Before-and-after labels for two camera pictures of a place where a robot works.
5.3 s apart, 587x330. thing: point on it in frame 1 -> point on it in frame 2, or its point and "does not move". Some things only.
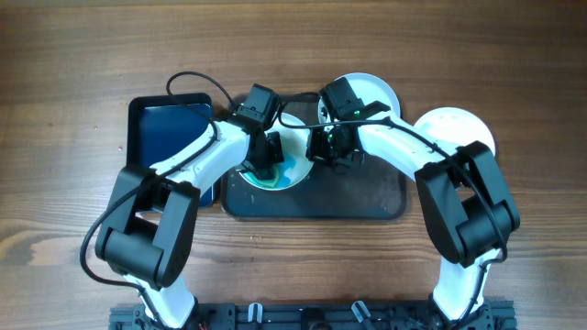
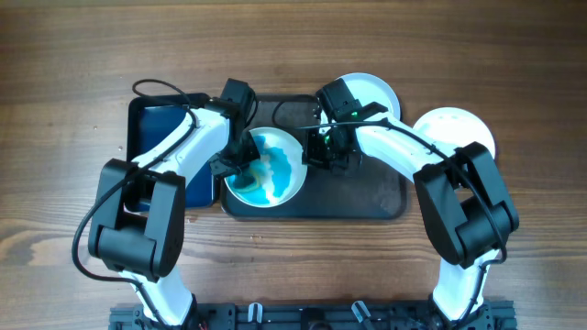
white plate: [370, 89] does not move
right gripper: [324, 149] does not move
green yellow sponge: [253, 178] -> [250, 181]
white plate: [456, 126] does not move
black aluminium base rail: [317, 316] does not move
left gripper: [277, 156] -> [251, 156]
